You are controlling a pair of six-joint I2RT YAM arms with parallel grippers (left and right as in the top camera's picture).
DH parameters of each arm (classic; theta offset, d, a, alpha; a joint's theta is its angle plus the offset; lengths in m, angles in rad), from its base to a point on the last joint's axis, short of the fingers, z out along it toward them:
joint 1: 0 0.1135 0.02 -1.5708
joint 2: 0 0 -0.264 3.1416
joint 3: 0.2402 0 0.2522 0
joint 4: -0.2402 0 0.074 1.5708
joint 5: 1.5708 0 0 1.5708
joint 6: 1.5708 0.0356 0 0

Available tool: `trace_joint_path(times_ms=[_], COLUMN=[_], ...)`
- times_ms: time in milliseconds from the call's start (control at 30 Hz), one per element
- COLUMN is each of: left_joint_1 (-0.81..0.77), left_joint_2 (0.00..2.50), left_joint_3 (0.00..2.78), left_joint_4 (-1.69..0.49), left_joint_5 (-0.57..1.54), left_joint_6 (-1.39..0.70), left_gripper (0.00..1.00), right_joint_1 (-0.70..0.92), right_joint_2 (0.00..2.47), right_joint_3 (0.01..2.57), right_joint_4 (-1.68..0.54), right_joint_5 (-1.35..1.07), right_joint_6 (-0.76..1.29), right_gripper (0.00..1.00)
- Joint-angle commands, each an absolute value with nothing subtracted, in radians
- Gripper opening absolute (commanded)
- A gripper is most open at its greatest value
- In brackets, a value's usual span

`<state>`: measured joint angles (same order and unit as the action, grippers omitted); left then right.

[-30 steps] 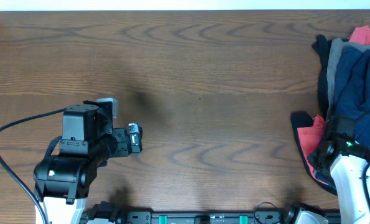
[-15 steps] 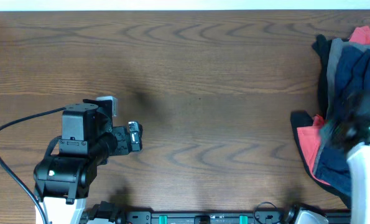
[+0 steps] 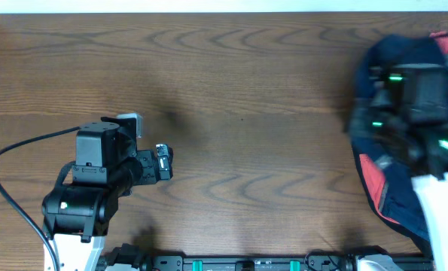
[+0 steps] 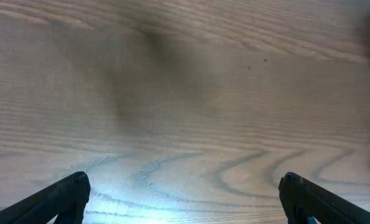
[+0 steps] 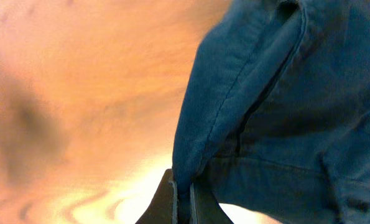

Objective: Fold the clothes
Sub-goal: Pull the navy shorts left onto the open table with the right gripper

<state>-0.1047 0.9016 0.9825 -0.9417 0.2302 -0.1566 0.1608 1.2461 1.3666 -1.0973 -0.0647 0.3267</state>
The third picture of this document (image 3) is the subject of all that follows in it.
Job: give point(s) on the pile of folded clothes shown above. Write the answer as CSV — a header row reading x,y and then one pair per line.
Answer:
x,y
393,201

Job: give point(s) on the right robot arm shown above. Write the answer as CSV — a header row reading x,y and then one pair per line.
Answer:
x,y
407,117

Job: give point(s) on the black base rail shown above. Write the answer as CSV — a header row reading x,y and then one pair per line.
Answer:
x,y
129,257

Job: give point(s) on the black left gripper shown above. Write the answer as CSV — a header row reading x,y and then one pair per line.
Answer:
x,y
149,174

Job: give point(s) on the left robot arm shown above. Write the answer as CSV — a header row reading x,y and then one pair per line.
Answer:
x,y
108,165

